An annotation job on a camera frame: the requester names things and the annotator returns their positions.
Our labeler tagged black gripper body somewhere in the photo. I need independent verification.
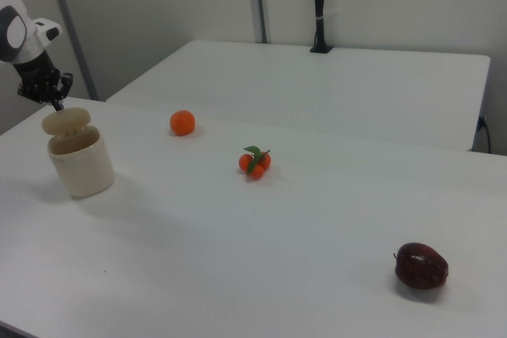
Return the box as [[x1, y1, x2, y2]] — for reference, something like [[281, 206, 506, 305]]
[[16, 51, 74, 106]]

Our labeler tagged cream round bin lid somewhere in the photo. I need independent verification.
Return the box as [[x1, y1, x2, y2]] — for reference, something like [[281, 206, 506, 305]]
[[41, 107, 92, 136]]

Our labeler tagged cream plastic garbage bin body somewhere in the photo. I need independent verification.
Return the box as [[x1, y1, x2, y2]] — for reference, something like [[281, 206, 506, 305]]
[[47, 125, 116, 199]]

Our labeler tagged orange mandarin fruit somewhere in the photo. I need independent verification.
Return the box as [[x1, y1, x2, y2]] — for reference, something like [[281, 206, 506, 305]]
[[170, 109, 196, 137]]

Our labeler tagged small oranges cluster with leaves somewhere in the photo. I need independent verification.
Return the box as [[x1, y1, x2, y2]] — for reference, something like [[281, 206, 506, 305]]
[[238, 145, 273, 181]]

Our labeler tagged black pole with base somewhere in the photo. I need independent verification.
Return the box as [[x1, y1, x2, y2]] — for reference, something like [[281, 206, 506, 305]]
[[309, 0, 334, 55]]

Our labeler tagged dark red apple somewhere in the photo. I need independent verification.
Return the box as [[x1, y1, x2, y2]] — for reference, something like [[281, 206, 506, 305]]
[[393, 241, 449, 291]]

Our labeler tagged black cable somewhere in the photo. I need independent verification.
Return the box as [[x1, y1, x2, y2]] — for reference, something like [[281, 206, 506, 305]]
[[477, 115, 493, 154]]

